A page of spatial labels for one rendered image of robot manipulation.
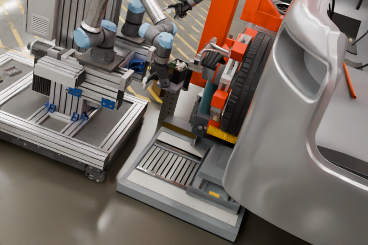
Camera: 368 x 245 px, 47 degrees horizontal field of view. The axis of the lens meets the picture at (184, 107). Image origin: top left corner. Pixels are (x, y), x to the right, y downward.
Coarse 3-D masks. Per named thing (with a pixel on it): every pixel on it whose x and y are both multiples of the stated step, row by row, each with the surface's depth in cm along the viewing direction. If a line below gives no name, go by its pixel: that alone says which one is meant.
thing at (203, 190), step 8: (208, 152) 319; (192, 184) 284; (200, 184) 281; (208, 184) 288; (216, 184) 290; (192, 192) 281; (200, 192) 279; (208, 192) 281; (216, 192) 283; (224, 192) 285; (208, 200) 279; (216, 200) 277; (224, 200) 275; (232, 200) 277; (224, 208) 278; (232, 208) 276
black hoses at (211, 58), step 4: (208, 52) 249; (212, 52) 250; (216, 52) 249; (208, 56) 249; (212, 56) 248; (216, 56) 248; (220, 56) 248; (204, 60) 248; (208, 60) 249; (212, 60) 248; (216, 60) 247; (220, 60) 258; (224, 60) 258; (204, 64) 248; (208, 64) 248; (212, 64) 248; (224, 64) 258; (212, 68) 247; (216, 68) 249
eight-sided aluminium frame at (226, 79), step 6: (246, 36) 264; (240, 42) 254; (246, 42) 254; (228, 60) 245; (228, 66) 244; (234, 66) 244; (240, 66) 290; (234, 72) 243; (222, 78) 242; (228, 78) 242; (222, 84) 247; (228, 84) 243; (228, 96) 291; (216, 108) 252; (210, 114) 264; (216, 114) 273; (222, 114) 278; (216, 120) 271
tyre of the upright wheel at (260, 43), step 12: (264, 36) 256; (252, 48) 242; (264, 48) 243; (252, 60) 238; (264, 60) 238; (240, 72) 237; (252, 72) 236; (240, 84) 237; (252, 84) 236; (240, 96) 238; (252, 96) 236; (228, 108) 243; (240, 108) 240; (228, 120) 248; (240, 120) 245; (228, 132) 262
